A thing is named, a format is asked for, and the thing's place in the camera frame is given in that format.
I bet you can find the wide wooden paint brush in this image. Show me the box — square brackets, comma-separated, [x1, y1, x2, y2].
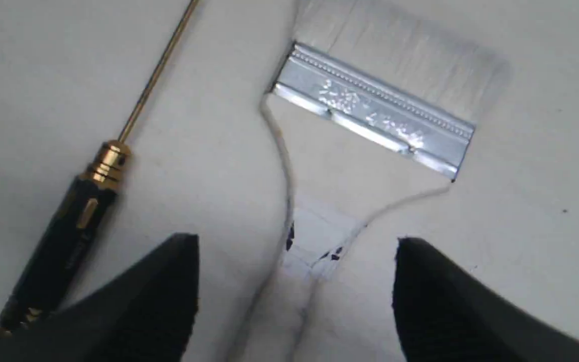
[229, 1, 509, 361]

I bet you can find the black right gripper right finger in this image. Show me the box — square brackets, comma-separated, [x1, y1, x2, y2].
[392, 237, 579, 361]

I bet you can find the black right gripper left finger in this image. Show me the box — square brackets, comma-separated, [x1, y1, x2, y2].
[0, 233, 200, 361]

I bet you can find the black gold precision screwdriver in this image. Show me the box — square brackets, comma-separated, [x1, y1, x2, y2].
[0, 1, 199, 339]

